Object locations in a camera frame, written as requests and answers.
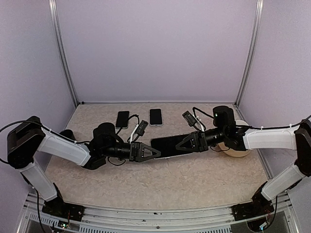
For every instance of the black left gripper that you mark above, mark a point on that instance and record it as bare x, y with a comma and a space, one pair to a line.
137, 155

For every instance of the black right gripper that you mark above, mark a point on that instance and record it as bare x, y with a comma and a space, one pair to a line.
198, 141

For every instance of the lavender phone case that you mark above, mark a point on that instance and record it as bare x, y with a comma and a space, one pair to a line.
149, 117

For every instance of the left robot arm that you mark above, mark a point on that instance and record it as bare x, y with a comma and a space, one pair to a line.
31, 136

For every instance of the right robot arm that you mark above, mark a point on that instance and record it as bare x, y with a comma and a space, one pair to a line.
243, 137

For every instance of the beige round plate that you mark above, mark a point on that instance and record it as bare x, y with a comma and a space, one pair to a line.
231, 152

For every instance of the light blue cup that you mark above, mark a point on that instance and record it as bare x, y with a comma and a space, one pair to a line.
241, 123

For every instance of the dark green mug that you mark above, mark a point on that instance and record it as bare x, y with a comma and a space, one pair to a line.
68, 134

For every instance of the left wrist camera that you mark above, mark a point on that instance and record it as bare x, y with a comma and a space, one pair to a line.
138, 131

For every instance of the front aluminium rail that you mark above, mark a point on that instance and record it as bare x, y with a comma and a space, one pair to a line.
217, 219

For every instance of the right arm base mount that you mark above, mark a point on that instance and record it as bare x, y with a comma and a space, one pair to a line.
258, 206

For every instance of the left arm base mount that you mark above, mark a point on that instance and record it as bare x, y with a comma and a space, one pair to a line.
59, 208

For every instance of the right aluminium frame post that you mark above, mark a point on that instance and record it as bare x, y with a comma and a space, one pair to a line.
251, 52

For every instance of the aluminium frame post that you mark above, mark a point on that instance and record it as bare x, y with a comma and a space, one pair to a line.
251, 52
61, 50

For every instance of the left aluminium frame post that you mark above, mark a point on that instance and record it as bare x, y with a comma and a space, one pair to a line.
61, 50

